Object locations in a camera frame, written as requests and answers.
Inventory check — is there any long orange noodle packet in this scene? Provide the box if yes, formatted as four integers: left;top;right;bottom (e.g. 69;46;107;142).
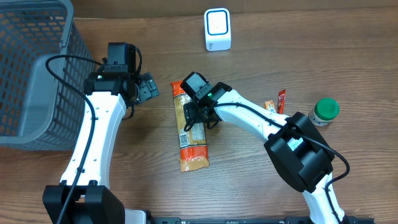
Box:
170;80;210;172

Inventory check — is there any small orange snack box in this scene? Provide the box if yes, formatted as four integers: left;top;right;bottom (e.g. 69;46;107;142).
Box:
264;100;277;113

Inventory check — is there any thin red sachet packet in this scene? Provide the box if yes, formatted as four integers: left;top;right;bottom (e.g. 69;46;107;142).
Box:
277;89;286;114

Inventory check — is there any green lidded can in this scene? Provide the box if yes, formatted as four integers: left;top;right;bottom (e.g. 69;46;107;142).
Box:
308;98;340;127

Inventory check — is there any teal wet wipes pack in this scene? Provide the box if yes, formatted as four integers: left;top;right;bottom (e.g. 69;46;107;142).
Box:
287;138;303;151

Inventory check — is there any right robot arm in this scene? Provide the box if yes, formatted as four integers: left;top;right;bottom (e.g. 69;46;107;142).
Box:
180;72;350;223

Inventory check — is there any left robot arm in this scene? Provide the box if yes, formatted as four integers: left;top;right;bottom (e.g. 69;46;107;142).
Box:
42;42;159;223

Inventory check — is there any white barcode scanner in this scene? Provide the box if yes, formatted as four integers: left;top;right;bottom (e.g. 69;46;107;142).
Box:
204;7;232;52

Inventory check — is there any grey plastic shopping basket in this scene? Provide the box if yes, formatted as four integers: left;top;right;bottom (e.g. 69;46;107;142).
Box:
1;0;94;151

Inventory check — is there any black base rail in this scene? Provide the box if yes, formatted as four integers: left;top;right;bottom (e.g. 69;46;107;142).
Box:
146;216;376;224

